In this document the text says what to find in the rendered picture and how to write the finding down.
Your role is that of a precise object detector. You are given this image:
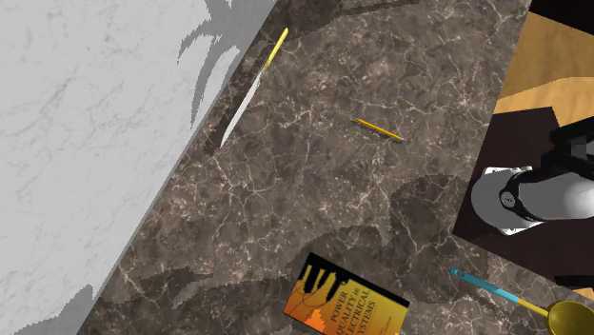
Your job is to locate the yellow pencil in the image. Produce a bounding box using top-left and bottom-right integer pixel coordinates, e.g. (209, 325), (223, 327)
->
(350, 117), (408, 144)

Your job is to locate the orange and black book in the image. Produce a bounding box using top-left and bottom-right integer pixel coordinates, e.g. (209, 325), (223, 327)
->
(282, 251), (411, 335)

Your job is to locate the dark robot stand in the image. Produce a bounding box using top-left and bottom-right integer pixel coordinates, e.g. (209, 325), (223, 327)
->
(451, 106), (594, 289)

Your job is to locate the yellow-handled knife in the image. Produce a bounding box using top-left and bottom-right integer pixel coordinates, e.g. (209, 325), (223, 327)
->
(218, 27), (290, 149)

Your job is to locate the blue-handled yellow ladle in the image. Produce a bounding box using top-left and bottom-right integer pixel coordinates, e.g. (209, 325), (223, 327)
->
(447, 266), (594, 335)

